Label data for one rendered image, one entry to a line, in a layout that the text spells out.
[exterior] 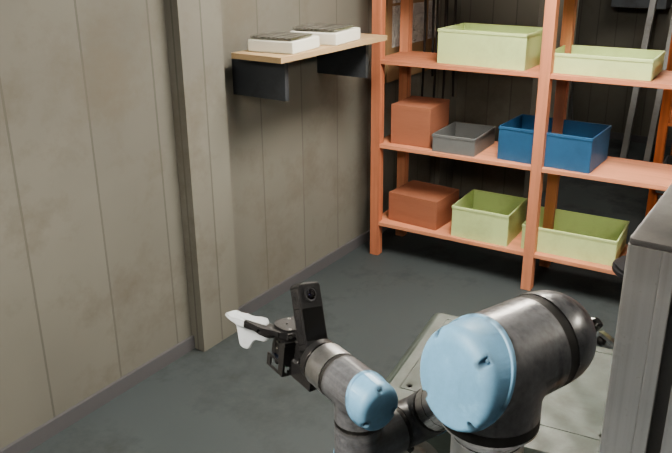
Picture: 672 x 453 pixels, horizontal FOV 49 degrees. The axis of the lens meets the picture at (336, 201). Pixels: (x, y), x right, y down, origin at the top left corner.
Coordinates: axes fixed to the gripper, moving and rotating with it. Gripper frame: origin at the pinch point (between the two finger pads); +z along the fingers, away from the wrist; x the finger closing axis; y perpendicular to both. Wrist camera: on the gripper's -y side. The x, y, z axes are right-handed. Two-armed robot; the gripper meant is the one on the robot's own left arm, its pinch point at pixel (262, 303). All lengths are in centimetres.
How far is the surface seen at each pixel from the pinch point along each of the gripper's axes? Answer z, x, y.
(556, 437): -30, 53, 26
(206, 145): 240, 103, 26
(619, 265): 94, 267, 61
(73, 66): 223, 30, -15
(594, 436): -34, 60, 25
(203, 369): 219, 99, 146
